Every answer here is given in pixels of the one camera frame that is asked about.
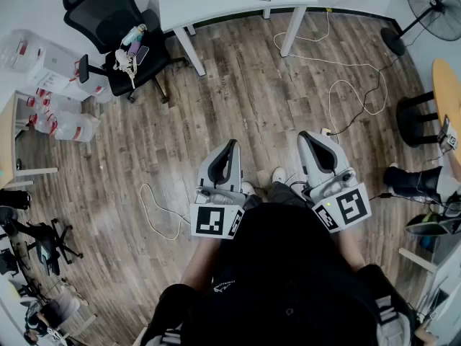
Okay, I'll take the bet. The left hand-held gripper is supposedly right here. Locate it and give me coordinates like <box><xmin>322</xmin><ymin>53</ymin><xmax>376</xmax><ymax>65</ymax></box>
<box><xmin>189</xmin><ymin>139</ymin><xmax>246</xmax><ymax>239</ymax></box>

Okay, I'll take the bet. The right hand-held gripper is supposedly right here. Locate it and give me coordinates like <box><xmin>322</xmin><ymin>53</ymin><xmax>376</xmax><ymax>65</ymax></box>
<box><xmin>297</xmin><ymin>131</ymin><xmax>372</xmax><ymax>234</ymax></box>

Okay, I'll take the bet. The person's left forearm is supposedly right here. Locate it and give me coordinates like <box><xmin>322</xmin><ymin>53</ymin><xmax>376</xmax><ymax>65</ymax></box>
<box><xmin>179</xmin><ymin>235</ymin><xmax>221</xmax><ymax>292</ymax></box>

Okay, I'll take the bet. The person's right forearm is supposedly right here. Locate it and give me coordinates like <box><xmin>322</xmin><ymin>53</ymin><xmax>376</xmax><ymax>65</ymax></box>
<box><xmin>331</xmin><ymin>225</ymin><xmax>369</xmax><ymax>272</ymax></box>

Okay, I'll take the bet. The person's left leg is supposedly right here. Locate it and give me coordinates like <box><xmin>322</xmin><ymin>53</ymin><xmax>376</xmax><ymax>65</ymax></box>
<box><xmin>243</xmin><ymin>192</ymin><xmax>263</xmax><ymax>212</ymax></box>

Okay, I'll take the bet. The person's leg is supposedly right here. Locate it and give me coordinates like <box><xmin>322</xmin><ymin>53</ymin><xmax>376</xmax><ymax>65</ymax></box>
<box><xmin>264</xmin><ymin>180</ymin><xmax>311</xmax><ymax>209</ymax></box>
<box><xmin>243</xmin><ymin>192</ymin><xmax>263</xmax><ymax>212</ymax></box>

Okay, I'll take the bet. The person's right leg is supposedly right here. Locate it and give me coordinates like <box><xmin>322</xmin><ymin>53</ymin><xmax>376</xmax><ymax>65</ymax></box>
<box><xmin>264</xmin><ymin>180</ymin><xmax>311</xmax><ymax>209</ymax></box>

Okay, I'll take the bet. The black round stool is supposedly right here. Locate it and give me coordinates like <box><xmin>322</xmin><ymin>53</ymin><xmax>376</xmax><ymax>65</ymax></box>
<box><xmin>395</xmin><ymin>90</ymin><xmax>442</xmax><ymax>149</ymax></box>

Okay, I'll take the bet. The person's black shirt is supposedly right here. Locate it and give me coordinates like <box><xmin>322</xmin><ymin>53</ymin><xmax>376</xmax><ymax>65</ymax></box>
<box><xmin>143</xmin><ymin>200</ymin><xmax>416</xmax><ymax>346</ymax></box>

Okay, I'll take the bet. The black and green bag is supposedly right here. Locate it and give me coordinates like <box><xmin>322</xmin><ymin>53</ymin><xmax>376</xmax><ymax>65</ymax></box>
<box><xmin>405</xmin><ymin>189</ymin><xmax>461</xmax><ymax>252</ymax></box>

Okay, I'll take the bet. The smartphone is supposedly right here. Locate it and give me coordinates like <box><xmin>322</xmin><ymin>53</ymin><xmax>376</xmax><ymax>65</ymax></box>
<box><xmin>135</xmin><ymin>45</ymin><xmax>151</xmax><ymax>66</ymax></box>

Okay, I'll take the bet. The round wooden table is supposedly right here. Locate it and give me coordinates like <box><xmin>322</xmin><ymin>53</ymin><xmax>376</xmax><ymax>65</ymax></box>
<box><xmin>431</xmin><ymin>58</ymin><xmax>461</xmax><ymax>147</ymax></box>

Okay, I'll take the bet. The beige knotted cloth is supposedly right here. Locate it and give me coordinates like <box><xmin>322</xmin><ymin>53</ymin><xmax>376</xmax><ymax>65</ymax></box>
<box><xmin>114</xmin><ymin>48</ymin><xmax>140</xmax><ymax>90</ymax></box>

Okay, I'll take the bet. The clear teal water bottle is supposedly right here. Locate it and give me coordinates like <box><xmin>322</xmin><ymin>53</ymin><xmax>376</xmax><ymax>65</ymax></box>
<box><xmin>122</xmin><ymin>22</ymin><xmax>149</xmax><ymax>47</ymax></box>

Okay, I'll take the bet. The black standing fan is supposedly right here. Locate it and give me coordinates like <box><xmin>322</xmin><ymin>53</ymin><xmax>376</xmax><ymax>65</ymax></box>
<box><xmin>380</xmin><ymin>0</ymin><xmax>461</xmax><ymax>57</ymax></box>

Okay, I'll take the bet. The black swivel chair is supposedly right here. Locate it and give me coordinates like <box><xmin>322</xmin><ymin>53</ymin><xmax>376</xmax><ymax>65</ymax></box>
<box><xmin>0</xmin><ymin>189</ymin><xmax>84</xmax><ymax>277</ymax></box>

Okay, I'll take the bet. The white cardboard box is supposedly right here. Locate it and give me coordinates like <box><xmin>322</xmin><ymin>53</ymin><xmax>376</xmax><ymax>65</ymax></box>
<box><xmin>27</xmin><ymin>43</ymin><xmax>79</xmax><ymax>94</ymax></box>

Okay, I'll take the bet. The black mesh office chair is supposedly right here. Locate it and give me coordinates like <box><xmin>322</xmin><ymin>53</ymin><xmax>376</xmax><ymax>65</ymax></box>
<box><xmin>63</xmin><ymin>0</ymin><xmax>189</xmax><ymax>104</ymax></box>

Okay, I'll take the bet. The light wooden side table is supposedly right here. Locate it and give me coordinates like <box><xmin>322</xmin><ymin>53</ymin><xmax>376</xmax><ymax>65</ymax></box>
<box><xmin>0</xmin><ymin>90</ymin><xmax>59</xmax><ymax>190</ymax></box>

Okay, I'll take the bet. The black cable bundle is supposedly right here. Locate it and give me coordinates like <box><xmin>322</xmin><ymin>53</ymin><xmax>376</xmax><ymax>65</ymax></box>
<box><xmin>286</xmin><ymin>180</ymin><xmax>315</xmax><ymax>203</ymax></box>

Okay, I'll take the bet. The black floor cable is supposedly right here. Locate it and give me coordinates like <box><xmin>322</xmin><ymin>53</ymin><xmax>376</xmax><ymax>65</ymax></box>
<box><xmin>330</xmin><ymin>56</ymin><xmax>401</xmax><ymax>137</ymax></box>

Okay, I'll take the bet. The looped white floor cable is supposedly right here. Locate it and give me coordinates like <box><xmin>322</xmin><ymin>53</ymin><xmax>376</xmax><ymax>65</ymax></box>
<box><xmin>139</xmin><ymin>182</ymin><xmax>192</xmax><ymax>241</ymax></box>

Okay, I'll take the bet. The long white floor cable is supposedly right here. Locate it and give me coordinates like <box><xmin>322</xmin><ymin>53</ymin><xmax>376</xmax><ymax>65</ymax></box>
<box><xmin>272</xmin><ymin>8</ymin><xmax>389</xmax><ymax>137</ymax></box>

